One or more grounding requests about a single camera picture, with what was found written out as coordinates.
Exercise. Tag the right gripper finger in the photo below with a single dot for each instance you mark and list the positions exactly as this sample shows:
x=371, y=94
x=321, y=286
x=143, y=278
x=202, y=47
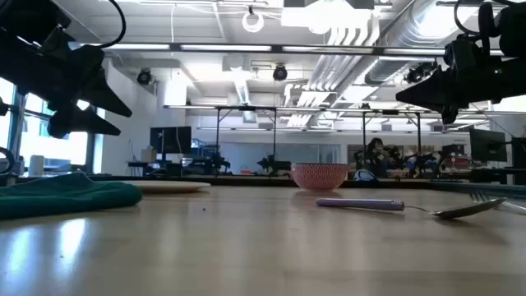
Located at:
x=431, y=90
x=450, y=114

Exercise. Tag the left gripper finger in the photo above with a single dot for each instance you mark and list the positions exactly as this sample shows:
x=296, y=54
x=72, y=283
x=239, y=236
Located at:
x=78, y=123
x=107, y=96

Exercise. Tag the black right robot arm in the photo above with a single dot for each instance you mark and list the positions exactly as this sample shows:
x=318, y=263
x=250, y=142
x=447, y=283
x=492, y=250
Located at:
x=511, y=29

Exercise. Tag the black background robot arm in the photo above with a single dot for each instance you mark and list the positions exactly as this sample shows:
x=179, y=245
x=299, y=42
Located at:
x=274, y=165
x=211, y=163

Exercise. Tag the black computer monitor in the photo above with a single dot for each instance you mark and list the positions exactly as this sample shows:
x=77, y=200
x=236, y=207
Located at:
x=170, y=140
x=488, y=144

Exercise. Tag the white paper towel roll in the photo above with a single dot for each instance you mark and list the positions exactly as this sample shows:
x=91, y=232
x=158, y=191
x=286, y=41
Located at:
x=36, y=166

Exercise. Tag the dark green folded cloth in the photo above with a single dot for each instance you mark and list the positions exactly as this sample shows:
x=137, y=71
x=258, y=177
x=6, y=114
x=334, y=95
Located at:
x=61, y=195

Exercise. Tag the person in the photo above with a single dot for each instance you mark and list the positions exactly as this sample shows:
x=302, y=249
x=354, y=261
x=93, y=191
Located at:
x=375, y=154

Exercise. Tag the metal fork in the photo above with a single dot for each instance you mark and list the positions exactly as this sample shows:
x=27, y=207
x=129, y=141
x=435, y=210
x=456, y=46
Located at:
x=493, y=197

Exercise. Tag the blue and white helmet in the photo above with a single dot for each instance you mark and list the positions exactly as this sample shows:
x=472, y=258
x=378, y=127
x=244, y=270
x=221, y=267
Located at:
x=365, y=175

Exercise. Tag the round cream plate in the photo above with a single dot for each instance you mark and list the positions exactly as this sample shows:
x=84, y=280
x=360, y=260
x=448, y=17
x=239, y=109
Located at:
x=172, y=186

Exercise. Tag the black hanging camera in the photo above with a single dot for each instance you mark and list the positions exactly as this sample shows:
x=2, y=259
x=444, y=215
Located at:
x=144, y=77
x=280, y=73
x=419, y=73

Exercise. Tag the black background station frame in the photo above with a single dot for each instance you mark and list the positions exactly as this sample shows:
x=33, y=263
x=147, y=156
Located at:
x=390, y=112
x=245, y=108

